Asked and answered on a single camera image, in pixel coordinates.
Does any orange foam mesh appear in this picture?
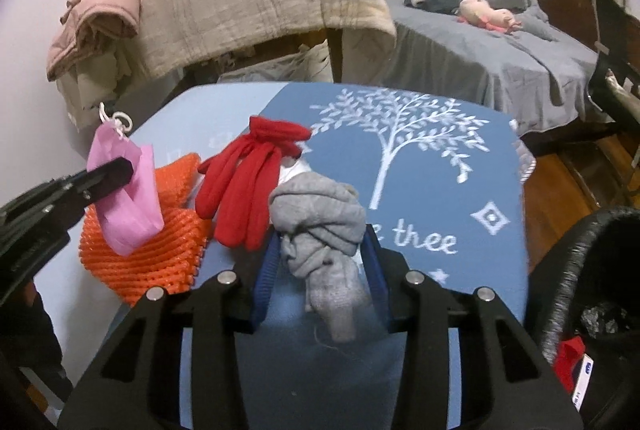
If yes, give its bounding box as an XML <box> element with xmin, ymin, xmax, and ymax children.
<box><xmin>79</xmin><ymin>152</ymin><xmax>214</xmax><ymax>307</ymax></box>

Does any pink cloth piece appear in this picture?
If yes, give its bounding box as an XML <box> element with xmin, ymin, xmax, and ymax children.
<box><xmin>86</xmin><ymin>102</ymin><xmax>165</xmax><ymax>257</ymax></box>

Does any black metal frame chair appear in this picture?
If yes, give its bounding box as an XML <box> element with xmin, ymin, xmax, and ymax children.
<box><xmin>585</xmin><ymin>0</ymin><xmax>640</xmax><ymax>211</ymax></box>

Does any bed with grey sheet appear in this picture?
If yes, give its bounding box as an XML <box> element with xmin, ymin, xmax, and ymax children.
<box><xmin>385</xmin><ymin>0</ymin><xmax>601</xmax><ymax>139</ymax></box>

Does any silver cushion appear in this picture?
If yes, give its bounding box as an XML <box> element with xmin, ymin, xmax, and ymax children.
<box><xmin>605</xmin><ymin>70</ymin><xmax>640</xmax><ymax>97</ymax></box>

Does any waste bin with black bag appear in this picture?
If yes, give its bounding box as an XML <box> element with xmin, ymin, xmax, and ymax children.
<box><xmin>525</xmin><ymin>206</ymin><xmax>640</xmax><ymax>417</ymax></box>

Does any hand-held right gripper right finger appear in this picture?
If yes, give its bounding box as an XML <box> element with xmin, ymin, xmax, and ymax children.
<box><xmin>361</xmin><ymin>227</ymin><xmax>585</xmax><ymax>430</ymax></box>

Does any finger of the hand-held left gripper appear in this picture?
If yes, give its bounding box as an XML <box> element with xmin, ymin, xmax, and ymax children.
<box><xmin>30</xmin><ymin>157</ymin><xmax>135</xmax><ymax>232</ymax></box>

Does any blue tree print mat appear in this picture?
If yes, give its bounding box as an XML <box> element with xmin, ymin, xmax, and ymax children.
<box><xmin>90</xmin><ymin>82</ymin><xmax>532</xmax><ymax>430</ymax></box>

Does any pink padded jacket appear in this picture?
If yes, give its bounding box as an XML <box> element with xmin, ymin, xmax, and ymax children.
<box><xmin>46</xmin><ymin>0</ymin><xmax>169</xmax><ymax>82</ymax></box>

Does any red wrapper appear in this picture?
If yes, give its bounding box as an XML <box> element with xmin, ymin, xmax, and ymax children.
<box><xmin>555</xmin><ymin>336</ymin><xmax>587</xmax><ymax>391</ymax></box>

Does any grey sock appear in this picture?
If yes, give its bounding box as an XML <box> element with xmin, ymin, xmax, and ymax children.
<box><xmin>269</xmin><ymin>174</ymin><xmax>369</xmax><ymax>344</ymax></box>

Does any pink plush toy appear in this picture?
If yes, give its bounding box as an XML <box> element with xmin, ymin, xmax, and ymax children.
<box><xmin>456</xmin><ymin>0</ymin><xmax>524</xmax><ymax>35</ymax></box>

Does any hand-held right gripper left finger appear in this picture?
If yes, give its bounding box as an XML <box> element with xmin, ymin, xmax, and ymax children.
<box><xmin>57</xmin><ymin>232</ymin><xmax>283</xmax><ymax>430</ymax></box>

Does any white and blue carton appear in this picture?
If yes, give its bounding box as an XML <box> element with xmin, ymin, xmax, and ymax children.
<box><xmin>570</xmin><ymin>352</ymin><xmax>597</xmax><ymax>414</ymax></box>

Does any beige striped blanket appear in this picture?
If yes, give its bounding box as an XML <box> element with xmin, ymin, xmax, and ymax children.
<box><xmin>55</xmin><ymin>0</ymin><xmax>397</xmax><ymax>131</ymax></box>

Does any red knit glove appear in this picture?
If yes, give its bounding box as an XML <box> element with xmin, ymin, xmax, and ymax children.
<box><xmin>195</xmin><ymin>116</ymin><xmax>312</xmax><ymax>252</ymax></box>

